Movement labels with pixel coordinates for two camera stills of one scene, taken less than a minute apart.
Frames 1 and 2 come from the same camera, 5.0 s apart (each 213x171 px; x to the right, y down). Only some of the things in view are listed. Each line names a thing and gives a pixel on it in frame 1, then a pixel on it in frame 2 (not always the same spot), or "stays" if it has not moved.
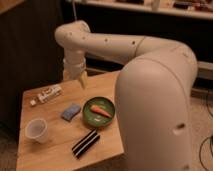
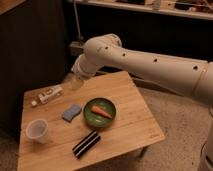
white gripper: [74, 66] → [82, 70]
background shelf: [199, 9] stays
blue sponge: [68, 114] stays
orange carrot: [100, 110] stays
